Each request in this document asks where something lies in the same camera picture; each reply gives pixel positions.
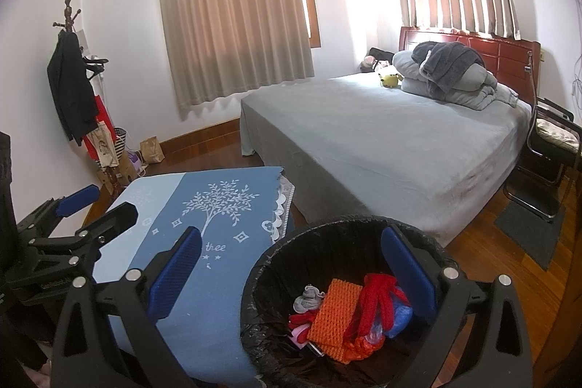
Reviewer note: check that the white carton box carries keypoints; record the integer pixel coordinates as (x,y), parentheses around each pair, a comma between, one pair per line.
(302,338)

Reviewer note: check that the red knit cloth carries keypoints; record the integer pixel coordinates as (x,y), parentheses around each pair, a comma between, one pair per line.
(377,301)

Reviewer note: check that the red plastic bag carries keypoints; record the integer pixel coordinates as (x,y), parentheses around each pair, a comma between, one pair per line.
(363,349)

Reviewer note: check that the black coat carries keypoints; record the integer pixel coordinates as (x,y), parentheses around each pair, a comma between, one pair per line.
(70,92)

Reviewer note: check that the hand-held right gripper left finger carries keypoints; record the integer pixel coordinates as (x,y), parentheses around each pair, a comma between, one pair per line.
(175,274)

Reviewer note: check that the black metal chair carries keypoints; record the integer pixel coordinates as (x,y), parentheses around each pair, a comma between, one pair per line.
(536,188)

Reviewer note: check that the blue tree-print tablecloth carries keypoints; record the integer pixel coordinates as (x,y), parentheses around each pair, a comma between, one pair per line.
(182,324)

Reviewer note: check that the orange knit pad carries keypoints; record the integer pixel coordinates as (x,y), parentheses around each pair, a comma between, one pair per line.
(336,315)

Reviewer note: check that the black lined trash bin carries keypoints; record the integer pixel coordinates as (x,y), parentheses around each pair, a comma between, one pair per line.
(273,279)

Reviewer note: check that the grey sock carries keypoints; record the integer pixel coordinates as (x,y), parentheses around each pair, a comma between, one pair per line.
(308,298)

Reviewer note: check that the red wooden headboard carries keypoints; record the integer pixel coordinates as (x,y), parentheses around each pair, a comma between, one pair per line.
(504,56)

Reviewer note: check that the striped bag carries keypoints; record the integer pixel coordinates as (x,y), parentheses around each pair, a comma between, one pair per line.
(121,142)

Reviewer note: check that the chair cushion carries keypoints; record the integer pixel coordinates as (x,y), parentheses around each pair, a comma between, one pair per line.
(557,133)

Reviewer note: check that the pink soft toy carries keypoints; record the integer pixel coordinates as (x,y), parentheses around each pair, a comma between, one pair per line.
(370,63)

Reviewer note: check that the black clothes hanger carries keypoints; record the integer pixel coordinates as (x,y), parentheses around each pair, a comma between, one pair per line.
(96,63)

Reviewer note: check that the blue plastic bag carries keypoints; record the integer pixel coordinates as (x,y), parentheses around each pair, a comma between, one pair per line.
(400,315)

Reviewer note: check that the bed with grey sheet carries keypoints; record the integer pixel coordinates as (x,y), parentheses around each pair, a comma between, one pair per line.
(377,151)

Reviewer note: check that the beige canvas tote bag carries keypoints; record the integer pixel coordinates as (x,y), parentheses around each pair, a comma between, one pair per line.
(103,147)

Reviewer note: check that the brown paper bag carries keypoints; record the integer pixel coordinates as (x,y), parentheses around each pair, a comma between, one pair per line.
(152,150)

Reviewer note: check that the black bag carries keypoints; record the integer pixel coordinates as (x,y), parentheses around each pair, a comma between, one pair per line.
(382,54)

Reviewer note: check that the cardboard box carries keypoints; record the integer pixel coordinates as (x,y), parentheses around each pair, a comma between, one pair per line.
(123,174)

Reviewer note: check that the white lace table cover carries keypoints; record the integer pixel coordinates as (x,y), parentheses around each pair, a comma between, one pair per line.
(284,206)

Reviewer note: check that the wooden coat rack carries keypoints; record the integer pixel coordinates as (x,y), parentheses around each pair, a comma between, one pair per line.
(68,13)

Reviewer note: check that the dark grey floor mat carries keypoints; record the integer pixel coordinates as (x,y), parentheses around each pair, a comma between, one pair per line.
(529,233)

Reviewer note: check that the folded light grey duvet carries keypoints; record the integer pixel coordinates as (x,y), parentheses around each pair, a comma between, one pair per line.
(473,90)

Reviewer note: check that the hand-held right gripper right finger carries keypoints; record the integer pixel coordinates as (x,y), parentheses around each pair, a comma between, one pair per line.
(407,272)

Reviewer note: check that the dark grey blanket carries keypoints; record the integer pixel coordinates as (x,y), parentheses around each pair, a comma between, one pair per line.
(448,63)

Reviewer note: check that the yellow plush toy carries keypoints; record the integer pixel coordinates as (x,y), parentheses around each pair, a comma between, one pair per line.
(390,81)

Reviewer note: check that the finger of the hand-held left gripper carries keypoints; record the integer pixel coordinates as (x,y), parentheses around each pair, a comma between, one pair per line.
(77,197)
(118,217)

